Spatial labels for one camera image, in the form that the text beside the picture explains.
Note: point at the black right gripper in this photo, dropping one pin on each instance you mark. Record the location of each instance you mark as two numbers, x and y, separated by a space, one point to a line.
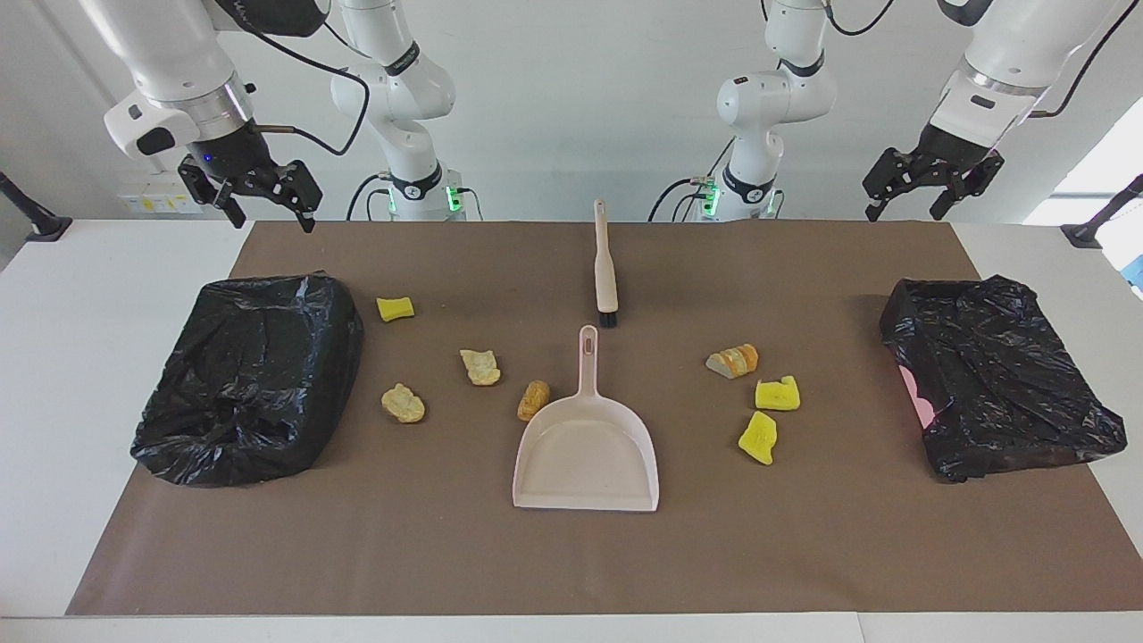
234 154

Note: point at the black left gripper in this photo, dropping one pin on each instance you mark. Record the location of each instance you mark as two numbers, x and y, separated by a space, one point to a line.
945 152

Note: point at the small yellow sponge piece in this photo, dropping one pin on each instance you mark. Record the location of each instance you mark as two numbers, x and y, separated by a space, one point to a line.
395 309

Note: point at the golden potato chip piece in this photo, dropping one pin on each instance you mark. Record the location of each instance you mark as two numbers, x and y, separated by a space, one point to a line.
403 404

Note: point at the notched yellow sponge piece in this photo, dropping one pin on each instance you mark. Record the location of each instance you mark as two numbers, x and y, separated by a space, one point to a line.
777 396

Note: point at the sliced toy bread loaf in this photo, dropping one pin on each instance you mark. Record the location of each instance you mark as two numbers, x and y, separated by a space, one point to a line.
732 362

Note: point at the pale greenish cracker piece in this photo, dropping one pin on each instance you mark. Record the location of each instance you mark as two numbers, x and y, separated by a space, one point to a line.
480 368

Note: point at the yellow sponge with green side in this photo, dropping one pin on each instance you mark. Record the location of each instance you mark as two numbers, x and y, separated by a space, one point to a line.
758 438

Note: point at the brown bread roll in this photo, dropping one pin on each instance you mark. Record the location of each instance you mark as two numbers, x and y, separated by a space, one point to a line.
533 400

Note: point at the beige plastic dustpan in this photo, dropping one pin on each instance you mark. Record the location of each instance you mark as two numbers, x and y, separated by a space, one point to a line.
585 464

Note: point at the black bag lined pink bin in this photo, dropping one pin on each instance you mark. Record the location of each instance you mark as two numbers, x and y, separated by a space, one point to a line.
1000 384

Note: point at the black clamp stand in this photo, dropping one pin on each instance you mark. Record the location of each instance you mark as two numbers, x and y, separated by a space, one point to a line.
45 228
1085 235

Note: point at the blue box edge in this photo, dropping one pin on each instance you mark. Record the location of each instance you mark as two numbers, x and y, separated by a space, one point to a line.
1137 272

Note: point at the brown paper table mat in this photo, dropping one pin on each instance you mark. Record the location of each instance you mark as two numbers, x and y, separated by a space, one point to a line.
571 554

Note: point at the white wall socket strip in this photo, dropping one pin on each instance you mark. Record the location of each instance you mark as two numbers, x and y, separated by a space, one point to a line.
147 201

